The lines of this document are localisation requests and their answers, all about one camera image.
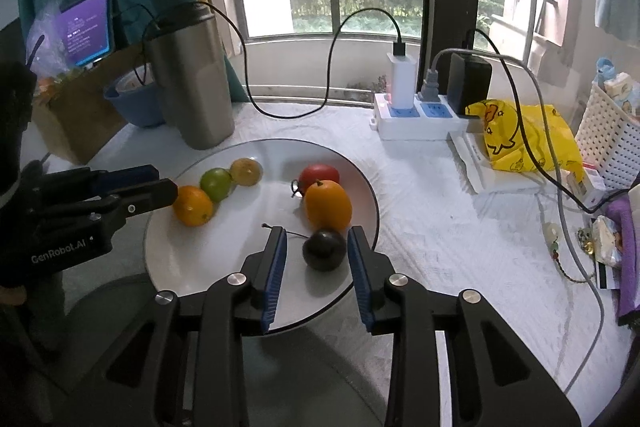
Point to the round orange kumquat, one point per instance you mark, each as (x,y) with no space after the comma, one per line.
(192,205)

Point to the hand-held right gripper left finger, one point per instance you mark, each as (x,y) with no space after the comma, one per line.
(274,277)

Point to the small yellow fruit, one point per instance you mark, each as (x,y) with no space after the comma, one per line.
(246,171)

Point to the tangerine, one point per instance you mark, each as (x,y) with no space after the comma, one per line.
(50,94)

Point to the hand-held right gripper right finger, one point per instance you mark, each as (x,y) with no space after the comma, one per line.
(361,277)

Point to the blue bowl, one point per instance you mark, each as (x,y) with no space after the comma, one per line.
(135,102)

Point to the white power strip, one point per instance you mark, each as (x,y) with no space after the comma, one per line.
(425,119)

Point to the small green fruit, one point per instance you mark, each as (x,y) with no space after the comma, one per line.
(216,184)

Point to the tablet with lit screen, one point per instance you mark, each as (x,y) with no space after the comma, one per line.
(87,29)

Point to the white charger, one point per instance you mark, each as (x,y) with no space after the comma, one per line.
(402,82)

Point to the dark purple plum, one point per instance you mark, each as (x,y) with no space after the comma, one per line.
(325,249)

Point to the white plate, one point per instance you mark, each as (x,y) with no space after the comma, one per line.
(240,217)

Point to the grey round glass tray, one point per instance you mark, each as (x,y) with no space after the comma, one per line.
(310,382)

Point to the small bottle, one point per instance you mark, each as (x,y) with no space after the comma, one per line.
(607,74)

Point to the clear plastic bag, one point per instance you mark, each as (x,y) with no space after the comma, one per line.
(47,32)

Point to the black power adapter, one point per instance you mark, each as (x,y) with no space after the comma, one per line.
(469,82)

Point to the red tomato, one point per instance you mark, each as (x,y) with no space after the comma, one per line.
(320,176)

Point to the white flat box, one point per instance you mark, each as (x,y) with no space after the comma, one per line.
(472,162)

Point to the cardboard box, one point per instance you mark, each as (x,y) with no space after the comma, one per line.
(80,122)

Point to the yellow plastic bag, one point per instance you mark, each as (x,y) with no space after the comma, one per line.
(530,137)

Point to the oval orange kumquat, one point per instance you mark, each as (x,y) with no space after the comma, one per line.
(327,207)

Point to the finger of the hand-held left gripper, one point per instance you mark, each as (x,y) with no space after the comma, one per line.
(150,198)
(125,179)

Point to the steel tumbler with black lid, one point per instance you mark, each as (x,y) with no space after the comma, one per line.
(192,82)

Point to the white perforated basket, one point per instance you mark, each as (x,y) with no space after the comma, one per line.
(607,142)

